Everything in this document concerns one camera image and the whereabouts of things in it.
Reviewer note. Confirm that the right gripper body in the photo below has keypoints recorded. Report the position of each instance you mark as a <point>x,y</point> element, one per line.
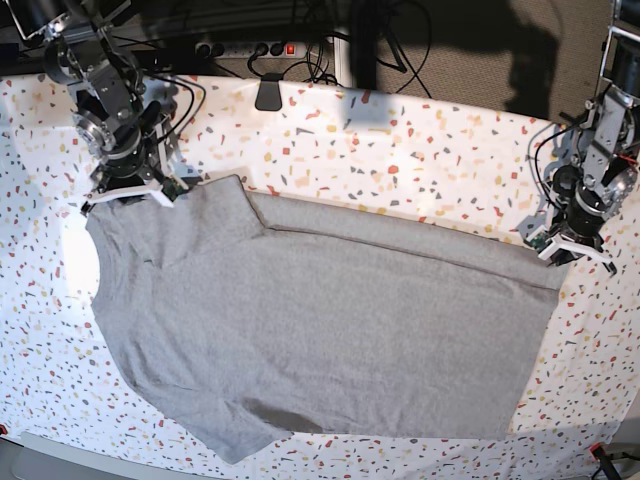
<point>154,173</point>

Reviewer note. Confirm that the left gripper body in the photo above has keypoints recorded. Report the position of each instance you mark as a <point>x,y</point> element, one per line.
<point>555,243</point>

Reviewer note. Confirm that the grey T-shirt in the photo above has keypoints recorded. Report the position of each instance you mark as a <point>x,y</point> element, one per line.
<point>244,317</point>

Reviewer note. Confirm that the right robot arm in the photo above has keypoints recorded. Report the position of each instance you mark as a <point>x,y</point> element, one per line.
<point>128,136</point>

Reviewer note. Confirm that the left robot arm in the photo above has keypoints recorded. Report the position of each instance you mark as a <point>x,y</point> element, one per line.
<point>602,169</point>

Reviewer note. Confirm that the white power strip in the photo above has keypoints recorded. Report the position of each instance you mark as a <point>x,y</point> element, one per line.
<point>244,50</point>

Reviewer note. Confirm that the black table clamp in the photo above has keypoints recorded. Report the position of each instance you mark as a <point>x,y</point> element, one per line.
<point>269,98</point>

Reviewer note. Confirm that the red clamp right corner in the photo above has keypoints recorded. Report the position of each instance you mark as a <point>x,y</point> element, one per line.
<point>598,452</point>

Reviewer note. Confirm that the terrazzo patterned tablecloth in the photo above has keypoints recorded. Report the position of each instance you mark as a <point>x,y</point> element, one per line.
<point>431,161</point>

